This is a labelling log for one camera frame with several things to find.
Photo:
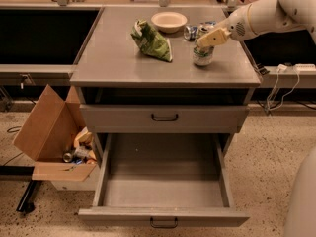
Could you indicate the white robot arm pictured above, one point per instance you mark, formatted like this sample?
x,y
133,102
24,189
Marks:
x,y
278,16

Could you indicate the open grey middle drawer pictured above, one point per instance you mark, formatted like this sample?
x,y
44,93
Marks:
x,y
163,181

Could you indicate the green chip bag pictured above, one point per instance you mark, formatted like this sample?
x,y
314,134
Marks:
x,y
150,41

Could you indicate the closed grey top drawer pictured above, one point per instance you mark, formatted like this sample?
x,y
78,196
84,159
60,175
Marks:
x,y
163,119

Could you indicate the blue Pepsi can lying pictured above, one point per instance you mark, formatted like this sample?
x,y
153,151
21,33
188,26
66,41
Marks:
x,y
193,32

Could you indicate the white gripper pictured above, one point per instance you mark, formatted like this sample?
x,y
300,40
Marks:
x,y
236,27

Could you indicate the white paper bowl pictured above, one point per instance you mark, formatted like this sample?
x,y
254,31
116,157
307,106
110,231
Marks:
x,y
169,22

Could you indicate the brown cardboard box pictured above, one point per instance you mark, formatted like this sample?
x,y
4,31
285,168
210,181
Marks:
x,y
49,132

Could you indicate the black table leg base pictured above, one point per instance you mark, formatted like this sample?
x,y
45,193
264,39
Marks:
x,y
22,173

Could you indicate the green white 7up can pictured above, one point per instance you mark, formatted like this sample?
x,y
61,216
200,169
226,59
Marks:
x,y
202,56

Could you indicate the silver can in box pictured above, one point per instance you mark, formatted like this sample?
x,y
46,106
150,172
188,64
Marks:
x,y
68,157

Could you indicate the grey drawer cabinet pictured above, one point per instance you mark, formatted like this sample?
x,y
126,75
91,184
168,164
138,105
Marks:
x,y
113,71

